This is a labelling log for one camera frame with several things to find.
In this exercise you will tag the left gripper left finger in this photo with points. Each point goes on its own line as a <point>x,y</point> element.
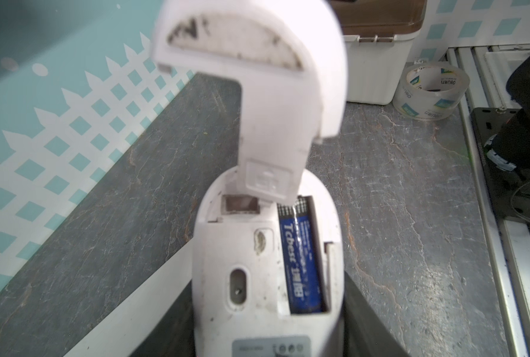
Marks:
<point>173,336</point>

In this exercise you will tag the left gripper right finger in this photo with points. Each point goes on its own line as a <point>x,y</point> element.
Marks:
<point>365,334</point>

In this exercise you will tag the white wireless mouse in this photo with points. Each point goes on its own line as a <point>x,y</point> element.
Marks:
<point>239,288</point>

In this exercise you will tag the silver laptop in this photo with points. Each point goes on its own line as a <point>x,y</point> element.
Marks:
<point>127,326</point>

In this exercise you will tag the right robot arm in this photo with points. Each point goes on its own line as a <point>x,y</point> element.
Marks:
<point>503,141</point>

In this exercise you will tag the blue AA battery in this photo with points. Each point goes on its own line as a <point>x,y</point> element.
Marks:
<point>304,290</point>

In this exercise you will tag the clear tape roll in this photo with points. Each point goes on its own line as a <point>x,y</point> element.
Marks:
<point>430,91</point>

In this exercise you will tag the brown lidded storage box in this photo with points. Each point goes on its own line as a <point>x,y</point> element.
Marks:
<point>378,35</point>

